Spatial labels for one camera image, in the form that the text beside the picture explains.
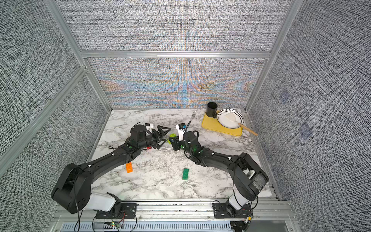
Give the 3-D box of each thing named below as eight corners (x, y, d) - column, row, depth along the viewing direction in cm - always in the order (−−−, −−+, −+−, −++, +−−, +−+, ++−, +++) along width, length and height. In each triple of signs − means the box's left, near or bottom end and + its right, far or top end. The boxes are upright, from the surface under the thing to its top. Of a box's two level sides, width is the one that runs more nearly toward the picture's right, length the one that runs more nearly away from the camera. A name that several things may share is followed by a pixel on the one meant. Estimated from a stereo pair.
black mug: (206, 120, 115) (208, 112, 108) (205, 110, 122) (206, 101, 115) (216, 120, 115) (218, 112, 108) (214, 110, 122) (216, 101, 115)
